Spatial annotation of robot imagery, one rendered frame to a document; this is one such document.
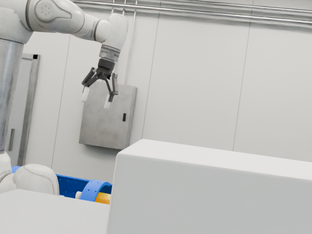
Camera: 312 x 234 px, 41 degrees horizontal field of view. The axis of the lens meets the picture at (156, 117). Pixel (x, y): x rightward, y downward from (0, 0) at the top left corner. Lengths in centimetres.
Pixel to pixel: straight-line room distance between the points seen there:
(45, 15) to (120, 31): 61
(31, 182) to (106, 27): 83
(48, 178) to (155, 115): 397
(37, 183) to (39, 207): 99
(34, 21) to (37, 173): 48
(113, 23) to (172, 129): 347
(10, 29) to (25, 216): 112
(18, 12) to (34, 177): 52
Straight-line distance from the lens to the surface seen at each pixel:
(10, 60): 144
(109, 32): 188
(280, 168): 16
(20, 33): 143
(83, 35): 191
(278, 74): 529
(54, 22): 134
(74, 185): 211
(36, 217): 35
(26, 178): 138
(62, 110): 562
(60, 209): 38
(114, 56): 188
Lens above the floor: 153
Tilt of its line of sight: 1 degrees up
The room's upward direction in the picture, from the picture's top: 8 degrees clockwise
